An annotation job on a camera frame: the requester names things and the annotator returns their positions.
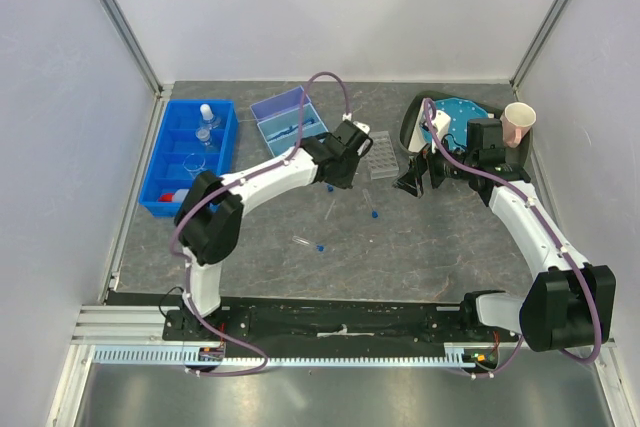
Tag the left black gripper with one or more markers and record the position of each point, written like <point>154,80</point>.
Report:
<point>346,182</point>

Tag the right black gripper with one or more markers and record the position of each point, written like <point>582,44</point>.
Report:
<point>412,182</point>

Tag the blue safety glasses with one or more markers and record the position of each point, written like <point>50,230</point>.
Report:
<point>291,129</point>

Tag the glass stirring pipette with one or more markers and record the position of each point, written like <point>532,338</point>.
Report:
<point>330,209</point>

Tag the clear flask white cap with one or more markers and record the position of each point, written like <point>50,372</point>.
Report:
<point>209,119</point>

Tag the small glass beaker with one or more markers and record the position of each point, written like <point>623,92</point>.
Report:
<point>205,138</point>

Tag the glass funnel dish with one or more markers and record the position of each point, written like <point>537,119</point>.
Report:
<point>195,164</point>

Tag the red cap wash bottle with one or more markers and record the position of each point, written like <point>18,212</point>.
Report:
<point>174,197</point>

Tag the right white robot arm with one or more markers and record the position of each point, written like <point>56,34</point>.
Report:
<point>570,301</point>

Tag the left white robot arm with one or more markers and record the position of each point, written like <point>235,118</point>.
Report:
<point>208,223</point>

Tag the white paper sheet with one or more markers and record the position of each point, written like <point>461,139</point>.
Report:
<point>417,114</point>

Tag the clear test tube rack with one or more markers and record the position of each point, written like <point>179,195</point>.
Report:
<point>381,159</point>

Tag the dark grey tray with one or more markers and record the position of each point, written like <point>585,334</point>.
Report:
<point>520,154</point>

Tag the light blue box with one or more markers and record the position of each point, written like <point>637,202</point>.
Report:
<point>279,146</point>
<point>287,123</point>

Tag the purple plastic box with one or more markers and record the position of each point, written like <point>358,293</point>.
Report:
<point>279,103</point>

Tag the teal dotted plate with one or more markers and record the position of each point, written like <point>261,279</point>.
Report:
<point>460,112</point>

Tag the pink paper cup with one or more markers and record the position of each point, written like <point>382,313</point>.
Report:
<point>516,119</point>

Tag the blue compartment bin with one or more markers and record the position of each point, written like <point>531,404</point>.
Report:
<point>179,155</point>

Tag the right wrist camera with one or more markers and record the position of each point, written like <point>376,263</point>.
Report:
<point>440,124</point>

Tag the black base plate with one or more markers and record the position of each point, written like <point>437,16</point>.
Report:
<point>330,327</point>

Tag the light blue cable duct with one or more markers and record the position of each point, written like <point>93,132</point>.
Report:
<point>193,356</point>

